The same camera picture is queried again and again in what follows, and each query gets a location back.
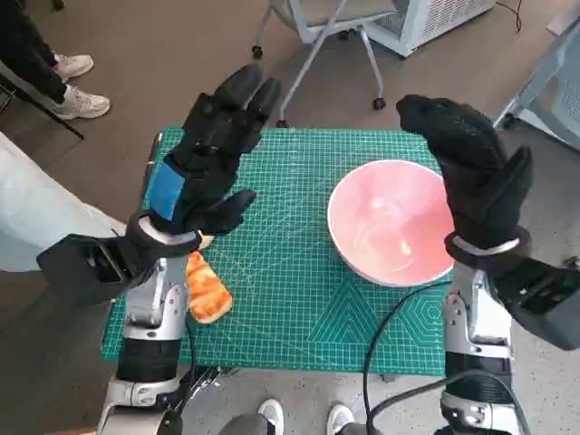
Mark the grey chair with castors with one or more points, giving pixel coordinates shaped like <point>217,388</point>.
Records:
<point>344,18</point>

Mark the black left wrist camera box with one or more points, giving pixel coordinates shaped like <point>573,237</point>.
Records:
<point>77,267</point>

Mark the black stand leg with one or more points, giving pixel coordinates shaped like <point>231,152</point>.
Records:
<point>54,118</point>

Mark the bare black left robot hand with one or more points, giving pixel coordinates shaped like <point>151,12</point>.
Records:
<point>204,172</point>

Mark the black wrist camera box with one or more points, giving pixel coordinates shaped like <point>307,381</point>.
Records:
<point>77,267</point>
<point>544,299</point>

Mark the white perforated cabinet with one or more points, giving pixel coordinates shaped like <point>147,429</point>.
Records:
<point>435,22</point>

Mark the white shoe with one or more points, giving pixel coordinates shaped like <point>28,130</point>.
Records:
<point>271,417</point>
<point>340,419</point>

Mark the pink bowl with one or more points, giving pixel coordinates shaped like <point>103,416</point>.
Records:
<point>380,217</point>

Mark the green cutting mat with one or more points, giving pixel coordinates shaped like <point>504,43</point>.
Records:
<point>281,254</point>

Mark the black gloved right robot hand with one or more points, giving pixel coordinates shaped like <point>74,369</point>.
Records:
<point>476,172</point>

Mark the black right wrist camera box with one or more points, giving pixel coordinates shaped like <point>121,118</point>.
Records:
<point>544,299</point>

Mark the long golden toy bread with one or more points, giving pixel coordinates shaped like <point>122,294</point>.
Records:
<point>208,294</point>

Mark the grey mesh-back chair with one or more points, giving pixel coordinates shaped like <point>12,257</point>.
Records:
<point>562,90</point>

